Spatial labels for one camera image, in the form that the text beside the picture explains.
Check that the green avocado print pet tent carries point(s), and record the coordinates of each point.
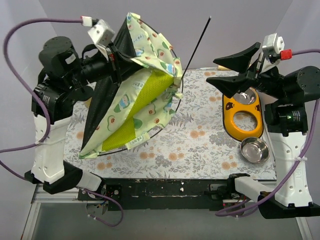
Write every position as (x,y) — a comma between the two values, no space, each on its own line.
(130,100)

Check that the steel bowl in stand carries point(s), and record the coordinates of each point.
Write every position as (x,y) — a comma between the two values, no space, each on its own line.
(246,98)

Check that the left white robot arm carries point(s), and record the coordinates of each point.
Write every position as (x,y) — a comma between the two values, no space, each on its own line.
(63,81)

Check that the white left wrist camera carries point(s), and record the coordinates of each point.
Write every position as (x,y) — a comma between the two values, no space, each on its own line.
(100,31)

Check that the floral patterned tablecloth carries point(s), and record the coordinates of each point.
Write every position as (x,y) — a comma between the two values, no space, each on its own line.
(194,144)

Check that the aluminium frame rail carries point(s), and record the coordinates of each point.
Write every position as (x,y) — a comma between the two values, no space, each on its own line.
(64,217)

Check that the loose steel pet bowl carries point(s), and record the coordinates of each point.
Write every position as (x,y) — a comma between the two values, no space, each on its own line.
(255,150)

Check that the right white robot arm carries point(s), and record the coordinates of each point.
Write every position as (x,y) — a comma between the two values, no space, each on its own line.
(289,130)

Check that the yellow double pet bowl stand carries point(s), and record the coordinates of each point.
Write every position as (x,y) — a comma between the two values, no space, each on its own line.
(242,121)

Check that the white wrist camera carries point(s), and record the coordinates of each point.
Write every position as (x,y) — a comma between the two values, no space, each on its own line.
(100,31)
(273,52)

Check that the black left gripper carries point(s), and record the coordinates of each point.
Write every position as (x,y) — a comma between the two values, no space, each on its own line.
(114,64)

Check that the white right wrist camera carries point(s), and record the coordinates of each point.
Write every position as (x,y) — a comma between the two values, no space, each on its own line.
(273,52)

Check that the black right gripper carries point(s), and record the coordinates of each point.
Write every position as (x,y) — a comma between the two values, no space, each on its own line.
(253,74)

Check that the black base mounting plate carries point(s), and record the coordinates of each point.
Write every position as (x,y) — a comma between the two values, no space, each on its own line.
(170,194)

